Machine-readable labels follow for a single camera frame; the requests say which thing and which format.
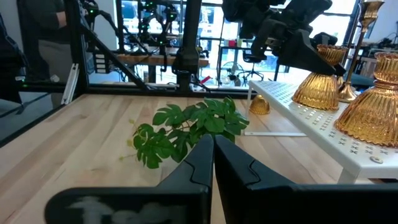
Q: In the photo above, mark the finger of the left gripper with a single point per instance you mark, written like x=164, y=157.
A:
x=306, y=56
x=325, y=39

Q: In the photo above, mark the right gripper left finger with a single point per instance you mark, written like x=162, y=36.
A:
x=186, y=199

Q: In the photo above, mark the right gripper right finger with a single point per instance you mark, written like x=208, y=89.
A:
x=264, y=202

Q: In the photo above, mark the amber ribbed glass candle holder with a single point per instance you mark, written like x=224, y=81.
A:
x=259, y=107
x=370, y=115
x=317, y=93

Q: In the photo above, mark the short brass candlestick holder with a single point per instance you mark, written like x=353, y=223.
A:
x=370, y=14

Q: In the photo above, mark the background black robot arm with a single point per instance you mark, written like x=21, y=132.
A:
x=162, y=34
x=102, y=17

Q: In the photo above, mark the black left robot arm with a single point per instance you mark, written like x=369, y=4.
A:
x=188, y=59

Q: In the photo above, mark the black office chair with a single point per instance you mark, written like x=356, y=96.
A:
x=253, y=67

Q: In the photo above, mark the green artificial potted plant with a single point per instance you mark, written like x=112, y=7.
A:
x=174, y=140

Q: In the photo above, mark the white perforated metal shelf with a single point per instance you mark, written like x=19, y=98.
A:
x=311, y=118

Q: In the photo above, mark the background wooden workbench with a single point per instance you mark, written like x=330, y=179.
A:
x=149, y=59

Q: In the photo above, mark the silver aluminium extrusion bar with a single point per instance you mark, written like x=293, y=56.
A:
x=71, y=84

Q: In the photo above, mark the person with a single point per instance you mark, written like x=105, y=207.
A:
x=46, y=18

